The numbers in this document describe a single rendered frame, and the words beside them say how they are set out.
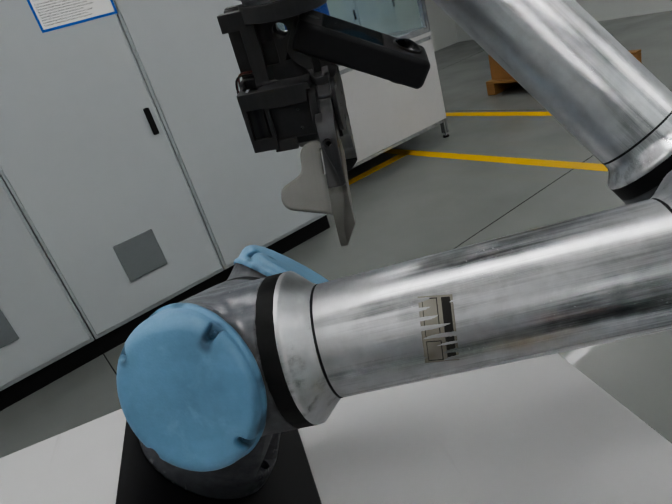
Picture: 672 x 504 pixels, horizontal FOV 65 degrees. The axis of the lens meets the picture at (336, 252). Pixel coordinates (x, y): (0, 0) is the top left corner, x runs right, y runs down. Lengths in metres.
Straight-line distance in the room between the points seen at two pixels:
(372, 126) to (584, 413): 3.80
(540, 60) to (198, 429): 0.39
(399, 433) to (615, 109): 0.44
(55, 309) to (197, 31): 1.62
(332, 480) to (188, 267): 2.57
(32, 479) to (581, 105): 0.86
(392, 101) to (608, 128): 4.01
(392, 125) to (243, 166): 1.67
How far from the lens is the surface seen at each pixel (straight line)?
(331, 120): 0.44
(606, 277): 0.36
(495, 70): 6.08
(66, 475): 0.91
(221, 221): 3.18
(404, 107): 4.56
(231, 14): 0.46
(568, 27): 0.50
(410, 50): 0.47
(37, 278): 2.99
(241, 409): 0.36
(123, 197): 2.99
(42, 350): 3.11
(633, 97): 0.50
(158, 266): 3.09
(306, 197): 0.46
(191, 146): 3.07
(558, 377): 0.74
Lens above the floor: 1.35
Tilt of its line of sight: 25 degrees down
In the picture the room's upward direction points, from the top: 17 degrees counter-clockwise
